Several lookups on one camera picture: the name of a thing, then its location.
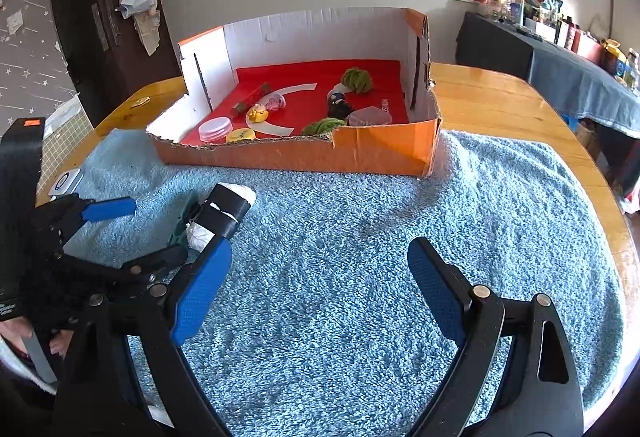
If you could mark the row of bottles and boxes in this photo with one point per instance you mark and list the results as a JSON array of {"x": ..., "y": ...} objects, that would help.
[{"x": 560, "y": 24}]

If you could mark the teal plastic clip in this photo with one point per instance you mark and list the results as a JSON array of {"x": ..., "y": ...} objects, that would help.
[{"x": 180, "y": 222}]

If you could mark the side table with grey cloth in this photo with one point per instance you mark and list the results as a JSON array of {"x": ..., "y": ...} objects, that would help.
[{"x": 565, "y": 77}]

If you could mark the pink toy figure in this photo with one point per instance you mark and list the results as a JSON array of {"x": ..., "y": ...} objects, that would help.
[{"x": 275, "y": 103}]

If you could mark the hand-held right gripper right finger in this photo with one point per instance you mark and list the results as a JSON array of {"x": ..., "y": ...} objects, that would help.
[{"x": 430, "y": 282}]

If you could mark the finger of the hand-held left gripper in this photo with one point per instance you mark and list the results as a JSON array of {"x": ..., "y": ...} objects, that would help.
[
  {"x": 150, "y": 262},
  {"x": 110, "y": 208}
]

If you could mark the red paper bag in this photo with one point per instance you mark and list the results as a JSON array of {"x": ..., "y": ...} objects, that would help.
[{"x": 300, "y": 77}]

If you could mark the hanging beige paper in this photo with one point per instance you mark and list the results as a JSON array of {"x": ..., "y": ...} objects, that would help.
[{"x": 147, "y": 32}]

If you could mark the person's left forearm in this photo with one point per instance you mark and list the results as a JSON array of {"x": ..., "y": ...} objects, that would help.
[{"x": 17, "y": 367}]

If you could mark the white grid mat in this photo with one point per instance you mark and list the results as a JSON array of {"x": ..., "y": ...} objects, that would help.
[{"x": 62, "y": 127}]

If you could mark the clear plastic container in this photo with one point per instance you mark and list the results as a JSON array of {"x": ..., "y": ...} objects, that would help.
[{"x": 370, "y": 117}]

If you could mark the black and white sock roll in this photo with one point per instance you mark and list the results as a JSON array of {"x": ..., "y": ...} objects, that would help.
[{"x": 225, "y": 212}]

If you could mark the white paper scrap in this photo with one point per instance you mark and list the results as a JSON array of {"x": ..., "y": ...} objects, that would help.
[{"x": 15, "y": 22}]

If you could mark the red and brown stick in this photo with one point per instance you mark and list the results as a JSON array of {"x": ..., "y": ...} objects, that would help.
[{"x": 250, "y": 99}]

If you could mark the clear round plastic lid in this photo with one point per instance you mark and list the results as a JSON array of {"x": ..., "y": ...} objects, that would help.
[{"x": 215, "y": 129}]

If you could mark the person's left hand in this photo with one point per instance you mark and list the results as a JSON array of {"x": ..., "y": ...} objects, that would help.
[{"x": 59, "y": 347}]

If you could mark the small beige card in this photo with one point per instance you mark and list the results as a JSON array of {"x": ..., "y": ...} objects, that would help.
[{"x": 141, "y": 102}]

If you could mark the orange cardboard box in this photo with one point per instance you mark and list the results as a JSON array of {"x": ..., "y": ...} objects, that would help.
[{"x": 380, "y": 152}]

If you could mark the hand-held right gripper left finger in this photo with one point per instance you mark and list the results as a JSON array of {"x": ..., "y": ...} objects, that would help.
[{"x": 200, "y": 292}]

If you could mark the green knitted scrubber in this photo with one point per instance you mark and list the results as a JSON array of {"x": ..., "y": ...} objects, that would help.
[
  {"x": 320, "y": 127},
  {"x": 356, "y": 79}
]

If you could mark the white round-button device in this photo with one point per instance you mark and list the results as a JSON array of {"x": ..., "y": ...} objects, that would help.
[{"x": 65, "y": 182}]

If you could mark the yellow duck figure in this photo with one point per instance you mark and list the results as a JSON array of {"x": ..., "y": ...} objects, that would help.
[{"x": 257, "y": 113}]

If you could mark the yellow round lid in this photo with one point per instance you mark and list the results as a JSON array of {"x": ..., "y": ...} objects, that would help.
[{"x": 240, "y": 135}]

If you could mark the blue towel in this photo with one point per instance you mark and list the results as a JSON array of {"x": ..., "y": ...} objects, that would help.
[{"x": 350, "y": 292}]

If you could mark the black and white toy figure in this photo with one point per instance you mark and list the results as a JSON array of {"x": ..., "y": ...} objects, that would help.
[{"x": 340, "y": 107}]

